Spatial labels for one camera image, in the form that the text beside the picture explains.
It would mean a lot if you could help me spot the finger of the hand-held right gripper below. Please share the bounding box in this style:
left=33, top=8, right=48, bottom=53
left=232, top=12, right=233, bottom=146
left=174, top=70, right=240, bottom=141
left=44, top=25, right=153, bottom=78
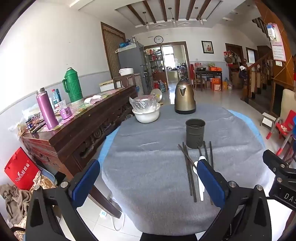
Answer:
left=262, top=149, right=296, bottom=178

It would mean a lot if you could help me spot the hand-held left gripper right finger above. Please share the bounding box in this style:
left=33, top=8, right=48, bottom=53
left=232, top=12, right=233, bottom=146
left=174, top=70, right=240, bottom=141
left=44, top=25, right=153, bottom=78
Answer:
left=196, top=159, right=272, bottom=241

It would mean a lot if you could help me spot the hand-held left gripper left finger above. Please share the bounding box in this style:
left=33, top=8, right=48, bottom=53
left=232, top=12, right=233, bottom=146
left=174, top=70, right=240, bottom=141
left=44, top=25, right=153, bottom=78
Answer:
left=25, top=159, right=101, bottom=241

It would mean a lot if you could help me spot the set of dark chopsticks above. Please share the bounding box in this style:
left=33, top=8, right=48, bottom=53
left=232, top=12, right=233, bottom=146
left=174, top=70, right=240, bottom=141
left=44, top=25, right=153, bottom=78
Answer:
left=178, top=141, right=214, bottom=205

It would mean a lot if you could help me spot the dark metal utensil holder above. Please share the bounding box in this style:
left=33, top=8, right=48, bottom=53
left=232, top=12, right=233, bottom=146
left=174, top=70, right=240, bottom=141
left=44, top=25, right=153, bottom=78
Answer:
left=185, top=119, right=206, bottom=149

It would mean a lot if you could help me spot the red child chair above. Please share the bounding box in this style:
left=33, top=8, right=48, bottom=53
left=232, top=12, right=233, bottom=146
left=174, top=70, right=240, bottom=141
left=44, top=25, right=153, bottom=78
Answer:
left=266, top=110, right=296, bottom=156

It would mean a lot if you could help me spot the blue table cover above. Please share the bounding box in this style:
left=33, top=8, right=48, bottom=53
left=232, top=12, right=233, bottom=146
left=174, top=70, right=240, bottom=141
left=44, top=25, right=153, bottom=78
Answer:
left=97, top=109, right=266, bottom=167

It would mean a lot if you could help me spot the carved wooden sideboard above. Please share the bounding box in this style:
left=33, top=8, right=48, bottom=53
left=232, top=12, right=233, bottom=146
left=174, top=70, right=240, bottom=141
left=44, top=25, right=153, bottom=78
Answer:
left=20, top=86, right=139, bottom=218

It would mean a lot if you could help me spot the white step stool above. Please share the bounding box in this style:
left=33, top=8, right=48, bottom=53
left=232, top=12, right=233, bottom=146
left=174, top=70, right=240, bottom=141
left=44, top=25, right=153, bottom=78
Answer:
left=261, top=112, right=279, bottom=128

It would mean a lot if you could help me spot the cream chair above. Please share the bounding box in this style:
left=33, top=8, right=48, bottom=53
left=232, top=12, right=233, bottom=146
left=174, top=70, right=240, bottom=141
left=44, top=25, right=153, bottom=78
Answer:
left=279, top=89, right=296, bottom=121

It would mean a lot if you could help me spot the grey table cloth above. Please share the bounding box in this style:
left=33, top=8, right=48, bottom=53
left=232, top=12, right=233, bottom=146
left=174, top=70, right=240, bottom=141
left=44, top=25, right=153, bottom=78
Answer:
left=102, top=104, right=270, bottom=234

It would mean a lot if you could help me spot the red paper bag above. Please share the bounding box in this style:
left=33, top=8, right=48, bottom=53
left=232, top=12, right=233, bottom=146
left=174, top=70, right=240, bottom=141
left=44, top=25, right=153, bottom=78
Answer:
left=4, top=147, right=41, bottom=191

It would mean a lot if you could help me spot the glass cup with purple base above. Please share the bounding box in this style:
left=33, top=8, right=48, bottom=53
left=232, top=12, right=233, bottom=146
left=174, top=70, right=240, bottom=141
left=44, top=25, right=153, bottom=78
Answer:
left=59, top=100, right=73, bottom=120

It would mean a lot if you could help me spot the grey-brown rag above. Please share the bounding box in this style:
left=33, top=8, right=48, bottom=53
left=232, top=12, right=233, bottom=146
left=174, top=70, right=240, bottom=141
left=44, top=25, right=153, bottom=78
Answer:
left=0, top=183, right=31, bottom=225

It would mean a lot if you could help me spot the purple thermos flask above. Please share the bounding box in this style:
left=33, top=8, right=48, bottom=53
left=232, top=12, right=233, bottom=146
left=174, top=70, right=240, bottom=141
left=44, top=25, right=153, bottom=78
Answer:
left=36, top=88, right=59, bottom=130

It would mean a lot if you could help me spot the white tissue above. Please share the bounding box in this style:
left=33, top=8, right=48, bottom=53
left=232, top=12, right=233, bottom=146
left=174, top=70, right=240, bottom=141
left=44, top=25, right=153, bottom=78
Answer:
left=84, top=95, right=102, bottom=104

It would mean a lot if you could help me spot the gold electric kettle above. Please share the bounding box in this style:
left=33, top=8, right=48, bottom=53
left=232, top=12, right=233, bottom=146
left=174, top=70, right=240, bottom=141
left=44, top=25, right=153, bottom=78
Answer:
left=174, top=78, right=196, bottom=114

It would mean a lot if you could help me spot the clear water bottle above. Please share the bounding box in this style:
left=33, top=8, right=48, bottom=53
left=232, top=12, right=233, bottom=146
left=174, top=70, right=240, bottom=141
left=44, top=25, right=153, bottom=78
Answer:
left=51, top=89, right=61, bottom=109

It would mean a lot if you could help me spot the white bowl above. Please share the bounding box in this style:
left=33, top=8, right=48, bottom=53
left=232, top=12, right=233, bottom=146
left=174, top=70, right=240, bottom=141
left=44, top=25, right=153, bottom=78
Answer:
left=132, top=105, right=161, bottom=124

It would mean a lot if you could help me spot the green thermos jug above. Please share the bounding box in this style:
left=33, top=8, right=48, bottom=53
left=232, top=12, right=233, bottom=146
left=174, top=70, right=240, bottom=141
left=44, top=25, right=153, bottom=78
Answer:
left=62, top=68, right=84, bottom=103

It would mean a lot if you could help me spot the orange carton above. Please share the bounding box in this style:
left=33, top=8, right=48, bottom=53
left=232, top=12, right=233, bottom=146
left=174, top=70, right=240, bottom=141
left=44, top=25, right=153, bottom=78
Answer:
left=211, top=78, right=222, bottom=91

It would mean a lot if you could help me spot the wooden stair railing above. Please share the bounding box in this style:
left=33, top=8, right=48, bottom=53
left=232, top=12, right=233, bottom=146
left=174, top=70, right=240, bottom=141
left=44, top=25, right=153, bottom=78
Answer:
left=240, top=50, right=275, bottom=102

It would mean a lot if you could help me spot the plastic-wrapped steel pot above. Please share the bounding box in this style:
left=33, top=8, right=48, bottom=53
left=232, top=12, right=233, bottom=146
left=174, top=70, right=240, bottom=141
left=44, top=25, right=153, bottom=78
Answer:
left=129, top=95, right=160, bottom=112

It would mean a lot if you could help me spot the white chest freezer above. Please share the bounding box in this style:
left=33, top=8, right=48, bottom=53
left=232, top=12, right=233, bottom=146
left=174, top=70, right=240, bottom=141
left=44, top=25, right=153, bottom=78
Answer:
left=99, top=73, right=141, bottom=93

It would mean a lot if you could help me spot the small electric heater fan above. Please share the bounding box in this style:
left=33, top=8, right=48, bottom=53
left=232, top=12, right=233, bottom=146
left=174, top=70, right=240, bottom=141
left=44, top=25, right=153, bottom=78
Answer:
left=150, top=89, right=163, bottom=103

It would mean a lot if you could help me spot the dark wooden chair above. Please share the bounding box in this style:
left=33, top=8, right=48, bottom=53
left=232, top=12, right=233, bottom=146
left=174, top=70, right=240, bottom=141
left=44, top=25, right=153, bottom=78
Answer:
left=113, top=74, right=136, bottom=90

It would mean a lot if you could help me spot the dark wooden side table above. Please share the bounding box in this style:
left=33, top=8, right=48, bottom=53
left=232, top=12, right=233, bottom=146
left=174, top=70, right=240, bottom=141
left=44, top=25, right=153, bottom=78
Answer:
left=195, top=70, right=223, bottom=91

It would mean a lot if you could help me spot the grey refrigerator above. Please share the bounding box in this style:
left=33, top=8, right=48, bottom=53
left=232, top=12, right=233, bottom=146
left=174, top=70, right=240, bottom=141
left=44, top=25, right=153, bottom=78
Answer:
left=117, top=42, right=153, bottom=95

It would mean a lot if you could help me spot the brown striped door curtain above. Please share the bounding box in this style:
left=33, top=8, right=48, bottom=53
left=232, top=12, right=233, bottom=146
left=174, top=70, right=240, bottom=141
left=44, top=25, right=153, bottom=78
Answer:
left=101, top=22, right=126, bottom=79

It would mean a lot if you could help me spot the kitchen shelf with bottles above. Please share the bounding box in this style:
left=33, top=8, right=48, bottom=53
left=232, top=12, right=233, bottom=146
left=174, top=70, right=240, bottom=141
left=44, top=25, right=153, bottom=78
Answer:
left=146, top=47, right=164, bottom=75

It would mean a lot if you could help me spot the pink wall calendar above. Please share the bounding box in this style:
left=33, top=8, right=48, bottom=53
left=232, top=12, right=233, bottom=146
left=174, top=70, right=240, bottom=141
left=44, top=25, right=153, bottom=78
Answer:
left=266, top=23, right=287, bottom=62

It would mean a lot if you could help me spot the framed wall picture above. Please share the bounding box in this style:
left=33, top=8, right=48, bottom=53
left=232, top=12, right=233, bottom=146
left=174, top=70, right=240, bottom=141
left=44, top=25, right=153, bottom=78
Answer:
left=201, top=40, right=213, bottom=54

